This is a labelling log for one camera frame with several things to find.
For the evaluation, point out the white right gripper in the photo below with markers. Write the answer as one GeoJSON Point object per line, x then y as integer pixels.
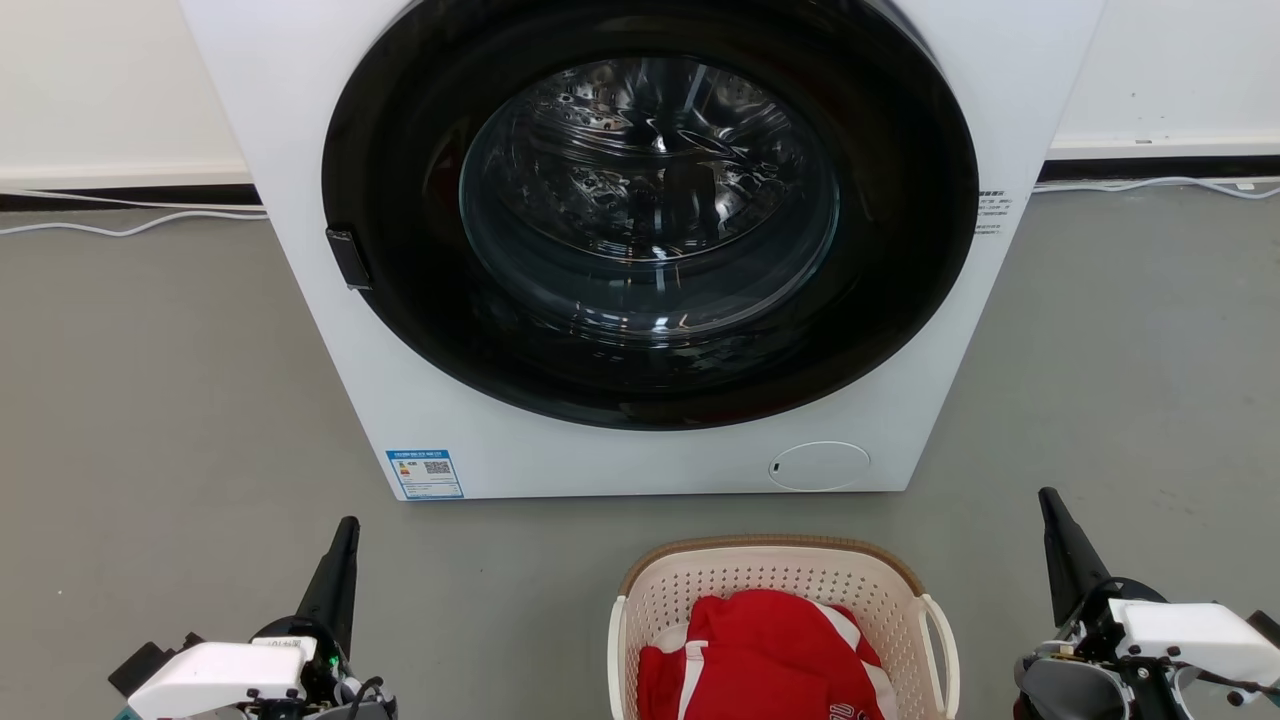
{"type": "Point", "coordinates": [1190, 635]}

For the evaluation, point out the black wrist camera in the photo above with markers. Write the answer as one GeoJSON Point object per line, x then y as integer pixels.
{"type": "Point", "coordinates": [1272, 626]}
{"type": "Point", "coordinates": [150, 665]}

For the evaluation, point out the steel washing drum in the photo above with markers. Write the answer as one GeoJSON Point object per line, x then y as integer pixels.
{"type": "Point", "coordinates": [650, 180]}

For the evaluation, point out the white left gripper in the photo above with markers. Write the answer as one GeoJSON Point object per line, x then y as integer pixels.
{"type": "Point", "coordinates": [220, 675]}

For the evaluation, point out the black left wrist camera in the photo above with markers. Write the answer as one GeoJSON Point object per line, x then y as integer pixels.
{"type": "Point", "coordinates": [150, 665]}

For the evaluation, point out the round white filter cover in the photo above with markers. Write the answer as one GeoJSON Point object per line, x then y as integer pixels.
{"type": "Point", "coordinates": [820, 466]}

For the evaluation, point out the beige perforated laundry basket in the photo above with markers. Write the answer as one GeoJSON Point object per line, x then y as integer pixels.
{"type": "Point", "coordinates": [780, 570]}

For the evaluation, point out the blue energy label sticker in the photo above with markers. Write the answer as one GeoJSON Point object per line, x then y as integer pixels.
{"type": "Point", "coordinates": [425, 474]}

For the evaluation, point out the small black text label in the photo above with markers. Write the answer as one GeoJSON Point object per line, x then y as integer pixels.
{"type": "Point", "coordinates": [992, 212]}

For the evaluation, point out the round black washer door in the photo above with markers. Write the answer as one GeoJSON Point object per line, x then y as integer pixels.
{"type": "Point", "coordinates": [400, 250]}

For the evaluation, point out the red garment with white stripes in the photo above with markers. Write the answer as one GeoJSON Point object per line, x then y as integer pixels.
{"type": "Point", "coordinates": [760, 650]}

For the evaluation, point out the white front-load washing machine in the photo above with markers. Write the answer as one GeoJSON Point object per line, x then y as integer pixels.
{"type": "Point", "coordinates": [300, 150]}

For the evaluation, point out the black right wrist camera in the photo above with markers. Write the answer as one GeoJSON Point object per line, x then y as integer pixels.
{"type": "Point", "coordinates": [1272, 626]}

